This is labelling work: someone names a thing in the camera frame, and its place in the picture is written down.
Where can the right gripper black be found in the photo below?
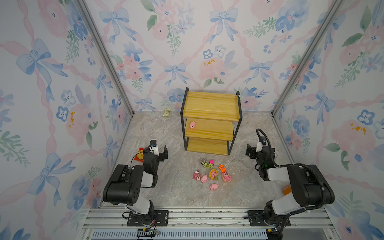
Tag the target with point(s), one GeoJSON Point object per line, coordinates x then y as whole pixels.
{"type": "Point", "coordinates": [252, 150]}

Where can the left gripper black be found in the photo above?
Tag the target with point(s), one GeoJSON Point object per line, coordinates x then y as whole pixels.
{"type": "Point", "coordinates": [161, 157]}

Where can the pink bear strawberry hat figure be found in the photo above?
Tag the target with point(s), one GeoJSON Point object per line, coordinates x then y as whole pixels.
{"type": "Point", "coordinates": [197, 175]}

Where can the pink bear yellow flower figure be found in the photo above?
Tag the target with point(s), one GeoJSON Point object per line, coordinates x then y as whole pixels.
{"type": "Point", "coordinates": [213, 174]}

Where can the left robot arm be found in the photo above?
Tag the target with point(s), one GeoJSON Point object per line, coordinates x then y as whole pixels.
{"type": "Point", "coordinates": [126, 182]}

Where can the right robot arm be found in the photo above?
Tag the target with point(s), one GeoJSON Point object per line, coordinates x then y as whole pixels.
{"type": "Point", "coordinates": [309, 189]}

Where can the pink pig on middle shelf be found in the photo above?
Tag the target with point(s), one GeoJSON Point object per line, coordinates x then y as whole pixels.
{"type": "Point", "coordinates": [192, 125]}

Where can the red yellow snack packet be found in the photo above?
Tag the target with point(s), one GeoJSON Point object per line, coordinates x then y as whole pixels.
{"type": "Point", "coordinates": [139, 157]}

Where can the orange can right side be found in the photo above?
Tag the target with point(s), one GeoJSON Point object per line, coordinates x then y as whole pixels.
{"type": "Point", "coordinates": [287, 190]}

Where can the pink bear on round base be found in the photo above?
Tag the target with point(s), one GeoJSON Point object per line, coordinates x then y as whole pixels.
{"type": "Point", "coordinates": [227, 178]}

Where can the orange toy truck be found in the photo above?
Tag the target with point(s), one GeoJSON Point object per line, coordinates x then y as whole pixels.
{"type": "Point", "coordinates": [222, 168]}

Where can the green truck pink mixer toy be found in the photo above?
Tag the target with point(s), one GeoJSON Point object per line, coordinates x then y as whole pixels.
{"type": "Point", "coordinates": [211, 164]}

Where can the red and green toy truck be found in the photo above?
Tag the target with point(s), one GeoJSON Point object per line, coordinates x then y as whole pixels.
{"type": "Point", "coordinates": [204, 163]}

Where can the pink pig toy upper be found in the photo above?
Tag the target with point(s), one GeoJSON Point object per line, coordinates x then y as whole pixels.
{"type": "Point", "coordinates": [204, 178]}

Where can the pink pig toy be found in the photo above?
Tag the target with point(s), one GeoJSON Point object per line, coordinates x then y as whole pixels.
{"type": "Point", "coordinates": [214, 187]}
{"type": "Point", "coordinates": [204, 178]}

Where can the pink pig toy lower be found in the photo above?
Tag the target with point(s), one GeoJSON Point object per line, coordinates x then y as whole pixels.
{"type": "Point", "coordinates": [214, 187]}

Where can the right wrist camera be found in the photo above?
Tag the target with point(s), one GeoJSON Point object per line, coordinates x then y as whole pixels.
{"type": "Point", "coordinates": [261, 143]}

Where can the small green packet by wall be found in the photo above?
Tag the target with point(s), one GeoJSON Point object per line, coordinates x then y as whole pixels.
{"type": "Point", "coordinates": [166, 113]}

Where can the wooden shelf black metal frame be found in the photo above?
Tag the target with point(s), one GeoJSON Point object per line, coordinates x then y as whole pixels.
{"type": "Point", "coordinates": [218, 118]}

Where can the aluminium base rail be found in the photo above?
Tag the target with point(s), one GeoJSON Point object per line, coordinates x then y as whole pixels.
{"type": "Point", "coordinates": [186, 223]}

